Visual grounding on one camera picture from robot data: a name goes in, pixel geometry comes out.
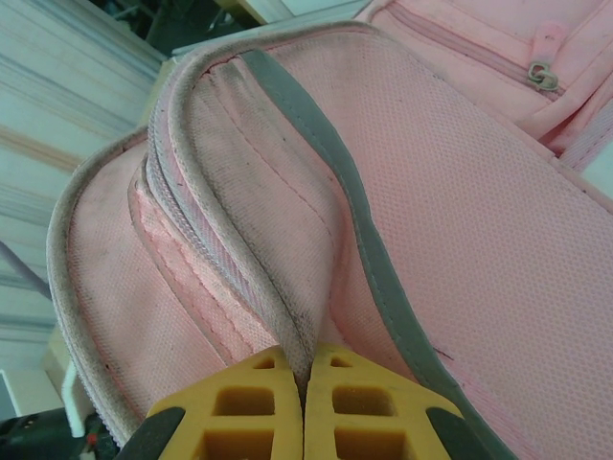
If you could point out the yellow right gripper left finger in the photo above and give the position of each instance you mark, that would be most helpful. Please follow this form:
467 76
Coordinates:
287 412

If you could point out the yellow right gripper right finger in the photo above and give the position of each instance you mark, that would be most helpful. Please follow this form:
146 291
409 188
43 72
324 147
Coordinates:
318 412

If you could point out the pink backpack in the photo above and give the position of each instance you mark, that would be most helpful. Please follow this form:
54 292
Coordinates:
431 239

